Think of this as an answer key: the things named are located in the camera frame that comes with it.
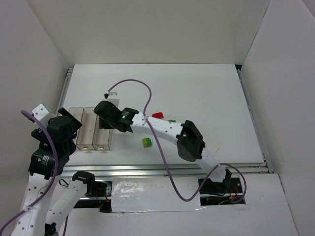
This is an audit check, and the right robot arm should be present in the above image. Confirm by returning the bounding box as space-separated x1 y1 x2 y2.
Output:
94 101 231 186

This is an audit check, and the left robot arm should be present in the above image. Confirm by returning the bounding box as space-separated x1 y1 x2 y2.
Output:
9 104 104 236

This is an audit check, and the clear container left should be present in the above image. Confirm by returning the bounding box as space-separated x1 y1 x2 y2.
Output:
68 107 86 151

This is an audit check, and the clear container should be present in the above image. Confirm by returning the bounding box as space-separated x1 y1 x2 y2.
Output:
68 107 86 151
93 98 119 151
81 107 97 151

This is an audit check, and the clear container middle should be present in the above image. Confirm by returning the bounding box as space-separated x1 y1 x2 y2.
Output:
81 107 97 151

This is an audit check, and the clear container right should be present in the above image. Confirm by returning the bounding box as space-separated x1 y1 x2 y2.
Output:
93 98 119 151

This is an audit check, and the red curved lego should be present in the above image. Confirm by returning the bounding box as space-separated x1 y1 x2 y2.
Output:
152 112 164 119

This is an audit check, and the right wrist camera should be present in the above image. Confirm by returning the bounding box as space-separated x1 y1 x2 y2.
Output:
104 91 118 99

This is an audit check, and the aluminium rail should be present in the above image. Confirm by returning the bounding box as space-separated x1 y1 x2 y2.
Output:
59 163 274 178

